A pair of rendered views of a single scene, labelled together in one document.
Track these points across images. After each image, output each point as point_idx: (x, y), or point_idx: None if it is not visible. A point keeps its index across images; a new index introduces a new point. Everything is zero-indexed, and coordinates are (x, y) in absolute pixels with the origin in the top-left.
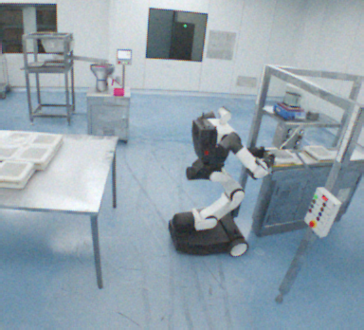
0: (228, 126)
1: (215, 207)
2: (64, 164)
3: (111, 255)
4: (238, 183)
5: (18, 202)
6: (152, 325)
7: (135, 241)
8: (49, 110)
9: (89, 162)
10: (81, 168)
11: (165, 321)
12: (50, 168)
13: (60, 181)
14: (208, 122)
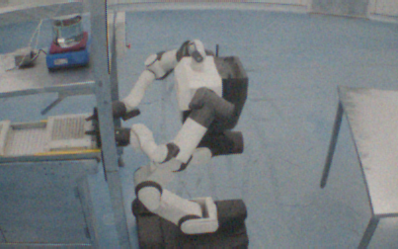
0: (188, 62)
1: (179, 201)
2: None
3: (320, 219)
4: (138, 182)
5: None
6: (265, 156)
7: (293, 241)
8: None
9: (382, 144)
10: (385, 134)
11: (253, 158)
12: None
13: (392, 116)
14: (222, 69)
